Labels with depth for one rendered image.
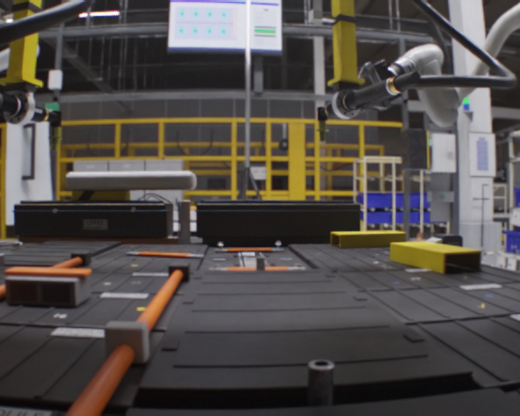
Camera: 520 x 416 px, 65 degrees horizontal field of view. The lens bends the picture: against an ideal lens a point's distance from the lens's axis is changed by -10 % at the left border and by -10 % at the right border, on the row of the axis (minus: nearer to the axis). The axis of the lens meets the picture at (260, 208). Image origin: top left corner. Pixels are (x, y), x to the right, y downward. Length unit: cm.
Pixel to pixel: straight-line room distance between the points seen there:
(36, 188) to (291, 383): 332
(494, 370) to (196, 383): 17
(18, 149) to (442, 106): 287
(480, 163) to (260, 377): 446
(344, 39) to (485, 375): 119
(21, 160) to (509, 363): 340
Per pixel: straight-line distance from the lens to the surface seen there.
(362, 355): 29
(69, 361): 30
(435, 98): 159
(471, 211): 458
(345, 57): 136
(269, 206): 115
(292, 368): 26
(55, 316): 42
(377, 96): 118
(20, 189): 351
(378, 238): 102
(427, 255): 69
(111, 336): 29
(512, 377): 29
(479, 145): 466
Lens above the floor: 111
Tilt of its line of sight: 1 degrees down
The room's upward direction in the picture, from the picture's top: straight up
